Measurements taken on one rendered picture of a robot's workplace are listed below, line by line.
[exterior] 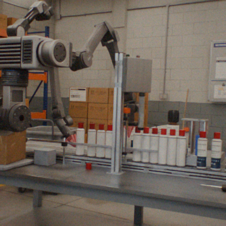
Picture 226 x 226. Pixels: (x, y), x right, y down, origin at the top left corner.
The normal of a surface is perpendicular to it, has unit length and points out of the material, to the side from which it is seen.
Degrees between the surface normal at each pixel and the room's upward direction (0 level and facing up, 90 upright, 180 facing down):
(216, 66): 90
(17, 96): 90
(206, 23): 90
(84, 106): 90
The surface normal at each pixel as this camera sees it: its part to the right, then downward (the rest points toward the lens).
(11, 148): 0.97, 0.05
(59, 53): 0.85, 0.06
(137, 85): 0.52, 0.07
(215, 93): -0.51, -0.14
